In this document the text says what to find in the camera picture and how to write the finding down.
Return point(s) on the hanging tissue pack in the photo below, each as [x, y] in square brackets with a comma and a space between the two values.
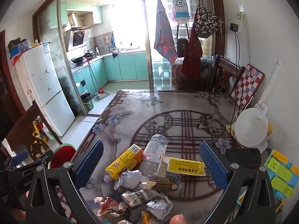
[180, 8]

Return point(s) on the red and blue plastic bag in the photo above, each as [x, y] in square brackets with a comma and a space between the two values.
[15, 57]

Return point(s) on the black wok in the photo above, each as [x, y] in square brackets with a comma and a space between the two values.
[77, 60]

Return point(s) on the brown small box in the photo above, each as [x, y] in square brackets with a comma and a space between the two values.
[163, 185]

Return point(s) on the yellow small bottle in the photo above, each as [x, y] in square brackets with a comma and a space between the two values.
[35, 43]

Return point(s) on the plaid hanging towel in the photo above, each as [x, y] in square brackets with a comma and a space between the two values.
[163, 39]

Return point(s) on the black hanging pouch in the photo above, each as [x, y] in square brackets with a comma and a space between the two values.
[181, 47]

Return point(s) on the yellow drink carton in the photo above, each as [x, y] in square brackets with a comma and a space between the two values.
[123, 162]

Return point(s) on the yellow and white box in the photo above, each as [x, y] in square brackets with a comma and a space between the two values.
[186, 168]

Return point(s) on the steel range hood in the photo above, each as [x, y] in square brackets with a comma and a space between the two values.
[78, 38]

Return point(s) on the teal wall cabinets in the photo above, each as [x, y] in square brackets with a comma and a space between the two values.
[97, 16]

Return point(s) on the white wall plug device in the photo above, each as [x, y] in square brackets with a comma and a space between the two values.
[240, 19]

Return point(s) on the yellow toy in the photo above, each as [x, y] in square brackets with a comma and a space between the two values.
[38, 130]

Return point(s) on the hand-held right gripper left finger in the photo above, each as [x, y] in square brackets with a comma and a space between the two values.
[90, 161]

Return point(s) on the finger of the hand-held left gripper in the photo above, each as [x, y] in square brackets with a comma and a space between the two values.
[20, 157]
[41, 159]

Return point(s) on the crumpled white paper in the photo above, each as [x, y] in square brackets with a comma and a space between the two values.
[158, 206]
[129, 178]

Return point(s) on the teal base cabinets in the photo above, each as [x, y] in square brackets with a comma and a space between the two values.
[128, 66]

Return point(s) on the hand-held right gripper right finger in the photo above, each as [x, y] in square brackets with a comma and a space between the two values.
[213, 168]

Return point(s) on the red bin with green rim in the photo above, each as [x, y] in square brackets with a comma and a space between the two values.
[63, 155]

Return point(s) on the red and white crumpled wrapper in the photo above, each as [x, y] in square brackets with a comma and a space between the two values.
[109, 205]

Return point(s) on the black and white lettered bag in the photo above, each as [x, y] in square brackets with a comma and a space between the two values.
[206, 23]

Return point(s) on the dark red hanging garment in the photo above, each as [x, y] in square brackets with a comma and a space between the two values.
[191, 60]

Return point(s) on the dark cloth bundle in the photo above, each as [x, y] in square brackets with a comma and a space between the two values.
[14, 43]

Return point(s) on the white round desk fan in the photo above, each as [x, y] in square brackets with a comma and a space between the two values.
[251, 126]

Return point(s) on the white refrigerator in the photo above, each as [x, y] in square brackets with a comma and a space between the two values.
[42, 84]

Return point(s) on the black wall charger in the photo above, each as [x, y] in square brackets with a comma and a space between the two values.
[234, 27]

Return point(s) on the clear plastic bottle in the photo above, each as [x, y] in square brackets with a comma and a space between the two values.
[155, 147]

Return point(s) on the yellow small packet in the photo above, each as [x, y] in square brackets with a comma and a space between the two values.
[147, 219]

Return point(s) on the person's right hand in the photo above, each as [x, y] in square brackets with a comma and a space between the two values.
[178, 219]

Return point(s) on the checkered seat cushion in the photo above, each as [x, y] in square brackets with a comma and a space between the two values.
[247, 86]

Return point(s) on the carved wooden chair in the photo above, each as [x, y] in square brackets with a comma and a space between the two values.
[23, 130]

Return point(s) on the black kitchen waste bin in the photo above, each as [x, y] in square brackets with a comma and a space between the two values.
[87, 101]

